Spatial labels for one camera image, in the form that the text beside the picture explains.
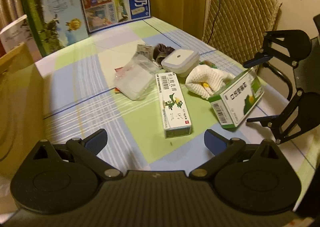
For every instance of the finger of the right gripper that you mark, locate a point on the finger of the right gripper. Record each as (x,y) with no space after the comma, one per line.
(297,42)
(299,116)

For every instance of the white knitted cloth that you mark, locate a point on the white knitted cloth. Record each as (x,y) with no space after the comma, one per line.
(205,81)

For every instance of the red snack packet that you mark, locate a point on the red snack packet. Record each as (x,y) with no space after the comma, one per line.
(116,90)

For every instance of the brown cardboard box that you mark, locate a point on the brown cardboard box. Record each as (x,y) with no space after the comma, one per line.
(22,123)

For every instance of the quilted olive chair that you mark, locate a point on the quilted olive chair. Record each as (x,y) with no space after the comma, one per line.
(236,27)

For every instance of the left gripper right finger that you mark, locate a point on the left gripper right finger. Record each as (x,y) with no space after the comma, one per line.
(224,151)

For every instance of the white square plastic container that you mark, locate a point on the white square plastic container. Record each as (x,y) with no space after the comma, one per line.
(181,62)

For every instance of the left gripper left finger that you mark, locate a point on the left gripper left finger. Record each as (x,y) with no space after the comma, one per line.
(85,152)

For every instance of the clear plastic bag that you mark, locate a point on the clear plastic bag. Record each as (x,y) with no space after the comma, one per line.
(135,77)

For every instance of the grey snack packet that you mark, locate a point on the grey snack packet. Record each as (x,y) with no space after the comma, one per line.
(145,50)

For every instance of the white humidifier box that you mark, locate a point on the white humidifier box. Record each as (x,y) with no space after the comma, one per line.
(19,32)

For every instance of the green sky milk box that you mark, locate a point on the green sky milk box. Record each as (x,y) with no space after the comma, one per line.
(55,24)

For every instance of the long green white medicine box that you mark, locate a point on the long green white medicine box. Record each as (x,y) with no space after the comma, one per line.
(175,116)

